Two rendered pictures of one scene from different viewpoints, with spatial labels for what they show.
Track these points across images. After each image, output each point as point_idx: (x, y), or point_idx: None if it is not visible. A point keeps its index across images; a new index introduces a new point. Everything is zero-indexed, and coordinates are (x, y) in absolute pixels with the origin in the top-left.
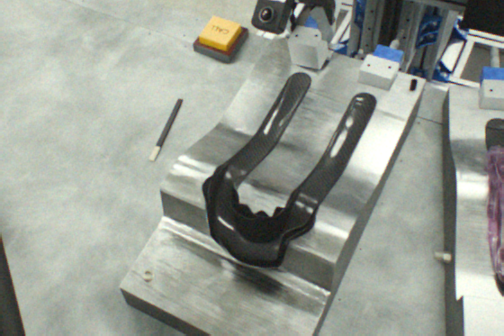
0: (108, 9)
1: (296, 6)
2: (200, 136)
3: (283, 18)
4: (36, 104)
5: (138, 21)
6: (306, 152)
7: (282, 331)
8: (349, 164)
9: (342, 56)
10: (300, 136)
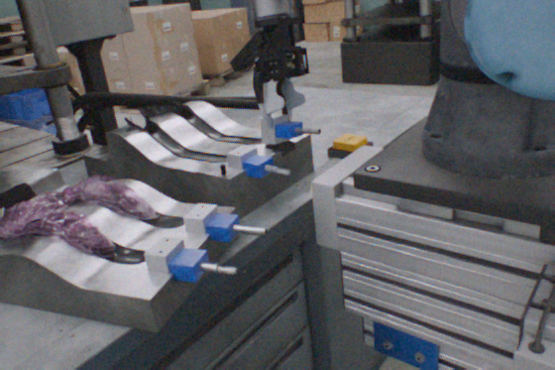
0: (396, 120)
1: (281, 92)
2: None
3: (234, 60)
4: (312, 113)
5: (383, 128)
6: (198, 146)
7: (105, 152)
8: (178, 157)
9: (274, 153)
10: (212, 145)
